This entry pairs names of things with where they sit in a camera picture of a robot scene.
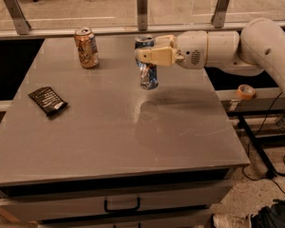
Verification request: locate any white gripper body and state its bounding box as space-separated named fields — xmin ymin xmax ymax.
xmin=176 ymin=30 xmax=208 ymax=69

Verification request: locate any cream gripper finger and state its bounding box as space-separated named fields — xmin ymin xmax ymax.
xmin=154 ymin=35 xmax=176 ymax=48
xmin=135 ymin=47 xmax=185 ymax=66

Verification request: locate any blue silver redbull can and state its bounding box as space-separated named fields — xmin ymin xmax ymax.
xmin=135 ymin=34 xmax=159 ymax=90

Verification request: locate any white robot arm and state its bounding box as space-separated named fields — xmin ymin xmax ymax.
xmin=135 ymin=18 xmax=285 ymax=96

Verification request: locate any gold soda can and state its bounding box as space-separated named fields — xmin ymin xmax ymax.
xmin=74 ymin=28 xmax=99 ymax=68

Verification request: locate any orange tape roll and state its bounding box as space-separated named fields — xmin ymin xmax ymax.
xmin=237 ymin=85 xmax=256 ymax=100

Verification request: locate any black snack packet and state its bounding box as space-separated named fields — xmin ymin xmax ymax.
xmin=28 ymin=86 xmax=67 ymax=117

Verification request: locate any black metal stand leg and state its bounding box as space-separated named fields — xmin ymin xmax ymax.
xmin=237 ymin=115 xmax=276 ymax=180

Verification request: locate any grey lower drawer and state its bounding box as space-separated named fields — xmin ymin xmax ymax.
xmin=37 ymin=209 xmax=211 ymax=228

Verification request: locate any grey drawer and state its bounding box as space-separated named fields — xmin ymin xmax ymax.
xmin=0 ymin=180 xmax=232 ymax=221
xmin=37 ymin=209 xmax=211 ymax=228

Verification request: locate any white sneaker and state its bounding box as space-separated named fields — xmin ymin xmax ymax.
xmin=213 ymin=214 xmax=252 ymax=228

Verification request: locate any grey upper drawer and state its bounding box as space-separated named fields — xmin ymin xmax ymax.
xmin=0 ymin=180 xmax=232 ymax=221

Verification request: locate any right metal railing bracket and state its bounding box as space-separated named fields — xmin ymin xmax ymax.
xmin=211 ymin=0 xmax=230 ymax=29

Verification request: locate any black floor cable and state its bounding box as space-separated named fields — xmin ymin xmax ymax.
xmin=241 ymin=91 xmax=285 ymax=199

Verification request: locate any left metal railing bracket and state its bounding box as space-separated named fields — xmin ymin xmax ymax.
xmin=3 ymin=0 xmax=30 ymax=35

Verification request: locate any black drawer handle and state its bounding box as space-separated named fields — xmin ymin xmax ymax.
xmin=104 ymin=198 xmax=141 ymax=214

